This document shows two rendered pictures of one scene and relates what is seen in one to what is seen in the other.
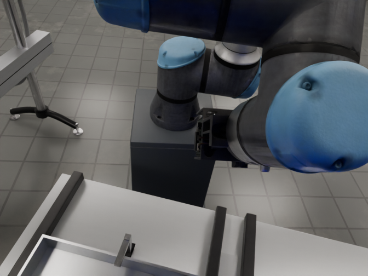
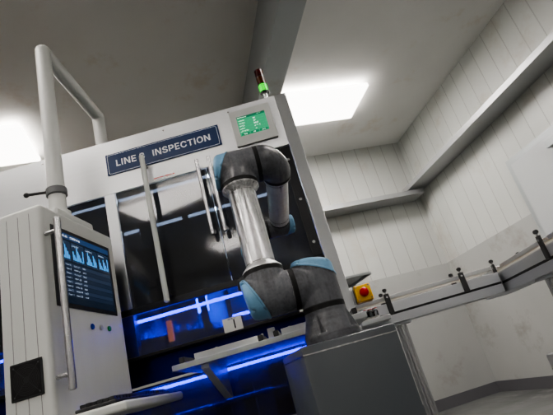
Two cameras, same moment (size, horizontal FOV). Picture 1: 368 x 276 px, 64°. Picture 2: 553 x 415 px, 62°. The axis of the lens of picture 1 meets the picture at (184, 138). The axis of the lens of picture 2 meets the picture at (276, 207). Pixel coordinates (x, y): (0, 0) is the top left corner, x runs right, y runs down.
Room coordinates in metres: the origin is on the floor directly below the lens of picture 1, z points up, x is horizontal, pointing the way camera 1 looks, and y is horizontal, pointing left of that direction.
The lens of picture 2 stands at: (1.94, -0.17, 0.72)
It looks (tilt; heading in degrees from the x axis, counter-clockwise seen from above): 21 degrees up; 173
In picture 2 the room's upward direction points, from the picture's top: 16 degrees counter-clockwise
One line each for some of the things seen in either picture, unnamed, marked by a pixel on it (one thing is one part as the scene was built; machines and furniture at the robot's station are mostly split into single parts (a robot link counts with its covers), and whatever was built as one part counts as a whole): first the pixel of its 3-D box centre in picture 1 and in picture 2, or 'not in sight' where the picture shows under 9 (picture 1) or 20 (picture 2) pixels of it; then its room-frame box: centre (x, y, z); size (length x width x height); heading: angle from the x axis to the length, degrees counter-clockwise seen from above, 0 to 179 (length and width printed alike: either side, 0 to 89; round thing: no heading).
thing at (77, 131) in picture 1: (44, 116); not in sight; (1.33, 0.90, 0.07); 0.50 x 0.08 x 0.14; 83
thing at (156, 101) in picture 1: (176, 101); (328, 323); (0.68, 0.04, 0.84); 0.15 x 0.15 x 0.10
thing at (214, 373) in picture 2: not in sight; (218, 382); (0.05, -0.34, 0.79); 0.34 x 0.03 x 0.13; 173
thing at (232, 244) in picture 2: not in sight; (262, 209); (-0.10, 0.02, 1.50); 0.43 x 0.01 x 0.59; 83
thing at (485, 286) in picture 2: not in sight; (424, 297); (-0.18, 0.65, 0.92); 0.69 x 0.15 x 0.16; 83
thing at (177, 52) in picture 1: (182, 66); (313, 282); (0.68, 0.03, 0.96); 0.13 x 0.12 x 0.14; 90
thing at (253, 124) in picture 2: not in sight; (253, 124); (-0.07, 0.08, 1.96); 0.21 x 0.01 x 0.21; 83
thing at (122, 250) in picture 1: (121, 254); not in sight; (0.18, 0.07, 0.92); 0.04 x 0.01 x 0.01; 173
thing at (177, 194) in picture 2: not in sight; (171, 235); (-0.15, -0.43, 1.50); 0.47 x 0.01 x 0.59; 83
